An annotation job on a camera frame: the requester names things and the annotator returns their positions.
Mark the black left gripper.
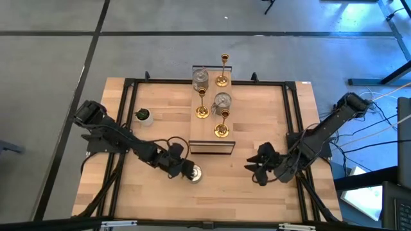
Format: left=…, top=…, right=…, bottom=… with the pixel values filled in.
left=150, top=143, right=195, bottom=181

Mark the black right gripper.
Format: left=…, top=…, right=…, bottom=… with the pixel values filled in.
left=243, top=142, right=295, bottom=187

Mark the gold candlestick holder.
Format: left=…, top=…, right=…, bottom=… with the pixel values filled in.
left=195, top=87, right=211, bottom=120
left=214, top=53, right=231, bottom=88
left=214, top=108, right=231, bottom=139

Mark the succulent in white pot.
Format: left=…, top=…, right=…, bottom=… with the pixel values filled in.
left=134, top=107, right=155, bottom=127

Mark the tilted light blue screen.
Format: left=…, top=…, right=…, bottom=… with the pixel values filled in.
left=340, top=166, right=385, bottom=222

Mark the grey table foot bar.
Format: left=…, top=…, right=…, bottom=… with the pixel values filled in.
left=348, top=60, right=411, bottom=87

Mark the black keyboard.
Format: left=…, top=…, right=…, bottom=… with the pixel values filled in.
left=381, top=181, right=411, bottom=231

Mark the black computer monitor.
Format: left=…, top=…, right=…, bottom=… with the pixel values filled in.
left=396, top=97, right=411, bottom=190

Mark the grey chair base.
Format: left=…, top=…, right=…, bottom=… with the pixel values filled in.
left=0, top=139, right=25, bottom=155

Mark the wooden shelf riser black frame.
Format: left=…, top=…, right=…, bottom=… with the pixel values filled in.
left=188, top=65, right=237, bottom=156

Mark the black aluminium cell frame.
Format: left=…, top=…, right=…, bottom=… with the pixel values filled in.
left=72, top=71, right=343, bottom=231

